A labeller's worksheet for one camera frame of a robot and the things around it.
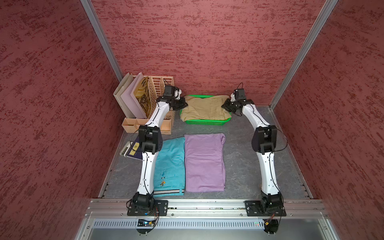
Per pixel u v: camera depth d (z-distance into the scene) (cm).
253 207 74
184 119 96
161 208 74
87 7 70
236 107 82
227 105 95
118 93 86
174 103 89
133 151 92
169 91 83
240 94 85
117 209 76
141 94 97
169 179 81
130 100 90
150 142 64
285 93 107
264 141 66
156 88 110
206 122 101
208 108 108
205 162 89
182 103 92
